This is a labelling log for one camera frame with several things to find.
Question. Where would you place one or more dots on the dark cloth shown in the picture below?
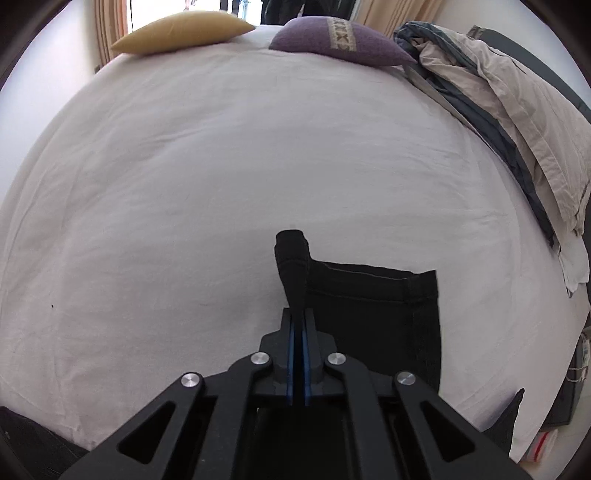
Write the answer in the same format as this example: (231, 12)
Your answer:
(32, 443)

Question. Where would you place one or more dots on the beige curtain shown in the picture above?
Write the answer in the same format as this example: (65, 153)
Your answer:
(397, 11)
(111, 27)

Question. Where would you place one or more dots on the large black garment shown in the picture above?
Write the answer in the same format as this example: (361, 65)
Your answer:
(286, 10)

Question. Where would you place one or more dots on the beige and grey duvet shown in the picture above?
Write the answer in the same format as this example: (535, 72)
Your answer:
(508, 92)

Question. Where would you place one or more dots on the red and white packet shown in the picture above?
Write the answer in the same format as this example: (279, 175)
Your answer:
(545, 445)

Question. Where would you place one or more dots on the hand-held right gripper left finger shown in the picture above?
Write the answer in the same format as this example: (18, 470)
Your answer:
(290, 364)

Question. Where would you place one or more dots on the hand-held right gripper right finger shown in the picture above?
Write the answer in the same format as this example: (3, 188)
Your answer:
(306, 364)

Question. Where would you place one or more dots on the black denim pants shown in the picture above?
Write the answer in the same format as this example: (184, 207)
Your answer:
(369, 314)

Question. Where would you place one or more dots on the yellow pillow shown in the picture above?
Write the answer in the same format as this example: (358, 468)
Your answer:
(180, 32)

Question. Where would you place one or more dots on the white bed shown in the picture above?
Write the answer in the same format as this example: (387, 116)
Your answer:
(231, 161)

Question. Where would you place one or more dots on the glass sliding balcony door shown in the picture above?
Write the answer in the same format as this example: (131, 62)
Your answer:
(152, 9)

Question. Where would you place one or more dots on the purple patterned pillow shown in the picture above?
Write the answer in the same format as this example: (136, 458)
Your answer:
(304, 39)

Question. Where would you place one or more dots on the dark grey headboard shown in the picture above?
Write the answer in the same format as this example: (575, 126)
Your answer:
(531, 55)

